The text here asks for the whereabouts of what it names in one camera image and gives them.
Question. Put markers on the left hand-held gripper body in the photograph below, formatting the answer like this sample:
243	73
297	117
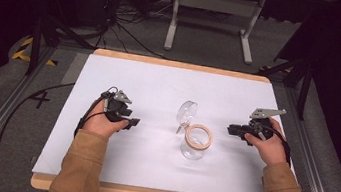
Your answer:
116	107

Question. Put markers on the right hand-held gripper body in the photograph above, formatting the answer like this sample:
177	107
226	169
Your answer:
259	127

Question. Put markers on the glass jar with hinged lid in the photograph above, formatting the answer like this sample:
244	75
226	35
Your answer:
197	140

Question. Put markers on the person's right hand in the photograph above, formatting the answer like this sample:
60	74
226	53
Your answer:
270	148

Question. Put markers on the person's left hand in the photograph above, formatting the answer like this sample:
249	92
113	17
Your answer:
102	126

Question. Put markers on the white table sheet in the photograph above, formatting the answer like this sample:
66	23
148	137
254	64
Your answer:
159	87

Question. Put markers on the black metal stand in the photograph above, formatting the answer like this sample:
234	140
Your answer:
36	43
304	84

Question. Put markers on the yellow black floor tape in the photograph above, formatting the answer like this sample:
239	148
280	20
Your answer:
20	54

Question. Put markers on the white metal table frame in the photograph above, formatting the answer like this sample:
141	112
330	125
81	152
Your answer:
217	3

